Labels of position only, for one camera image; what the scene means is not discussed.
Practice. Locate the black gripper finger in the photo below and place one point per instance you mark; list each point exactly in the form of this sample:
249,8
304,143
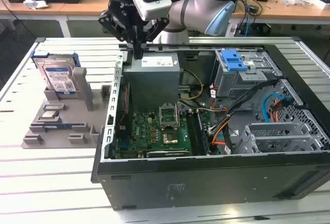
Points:
113,25
157,28

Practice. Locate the hard disk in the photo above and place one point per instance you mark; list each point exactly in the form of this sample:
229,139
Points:
56,74

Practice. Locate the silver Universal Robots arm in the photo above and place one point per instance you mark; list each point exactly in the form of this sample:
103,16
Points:
190,9

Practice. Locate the grey metal disk bay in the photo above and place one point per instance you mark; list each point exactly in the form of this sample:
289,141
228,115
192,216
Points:
273,138

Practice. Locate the grey power supply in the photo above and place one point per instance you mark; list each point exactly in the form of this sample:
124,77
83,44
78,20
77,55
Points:
154,84

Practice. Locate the white power strip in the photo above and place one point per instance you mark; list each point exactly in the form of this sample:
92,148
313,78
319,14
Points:
232,31

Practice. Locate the crumpled white paper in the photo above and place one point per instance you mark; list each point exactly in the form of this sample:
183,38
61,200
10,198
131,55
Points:
36,3

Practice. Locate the blue plastic drive latch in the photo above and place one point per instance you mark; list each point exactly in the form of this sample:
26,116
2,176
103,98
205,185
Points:
233,61

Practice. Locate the metal locking lever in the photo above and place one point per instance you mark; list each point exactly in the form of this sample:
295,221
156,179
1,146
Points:
177,115

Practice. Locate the grey metal drive cage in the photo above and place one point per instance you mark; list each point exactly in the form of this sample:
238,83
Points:
232,84

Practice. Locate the grey parts rack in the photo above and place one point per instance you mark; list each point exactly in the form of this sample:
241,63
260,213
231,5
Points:
67,110

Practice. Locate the green motherboard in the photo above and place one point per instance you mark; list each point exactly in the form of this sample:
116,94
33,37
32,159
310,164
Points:
144,131

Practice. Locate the silver CPU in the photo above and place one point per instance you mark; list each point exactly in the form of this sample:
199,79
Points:
50,114

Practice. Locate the CPU socket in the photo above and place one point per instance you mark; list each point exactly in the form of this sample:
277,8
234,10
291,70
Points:
170,137

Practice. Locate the black RAM slot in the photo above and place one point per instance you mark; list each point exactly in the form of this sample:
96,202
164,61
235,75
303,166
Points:
192,133

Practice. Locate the dark blue RAM stick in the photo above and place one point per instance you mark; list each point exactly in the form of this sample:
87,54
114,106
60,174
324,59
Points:
58,126

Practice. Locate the black RAM stick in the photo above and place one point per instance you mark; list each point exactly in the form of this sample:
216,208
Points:
203,136

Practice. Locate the black graphics card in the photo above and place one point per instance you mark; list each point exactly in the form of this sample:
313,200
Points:
167,153

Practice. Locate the white open box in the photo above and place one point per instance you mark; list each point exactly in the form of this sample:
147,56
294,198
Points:
315,2

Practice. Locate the black PC case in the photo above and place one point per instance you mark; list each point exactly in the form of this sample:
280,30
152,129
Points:
206,182

